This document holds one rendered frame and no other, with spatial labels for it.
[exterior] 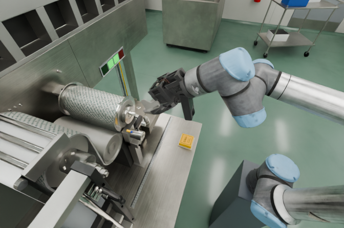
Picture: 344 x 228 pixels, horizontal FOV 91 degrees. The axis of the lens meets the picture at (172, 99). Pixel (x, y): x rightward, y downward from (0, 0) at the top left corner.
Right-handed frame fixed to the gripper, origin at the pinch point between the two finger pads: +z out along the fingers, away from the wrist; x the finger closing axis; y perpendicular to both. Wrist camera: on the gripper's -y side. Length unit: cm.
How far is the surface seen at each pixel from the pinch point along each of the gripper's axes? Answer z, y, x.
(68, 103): 28.4, 18.1, 5.5
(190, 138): 16.7, -39.3, -18.3
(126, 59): 74, 11, -76
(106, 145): 15.5, -0.2, 14.0
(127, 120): 12.7, -0.2, 2.6
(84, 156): 3.4, 7.0, 23.6
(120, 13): 29, 36, -56
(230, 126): 51, -131, -110
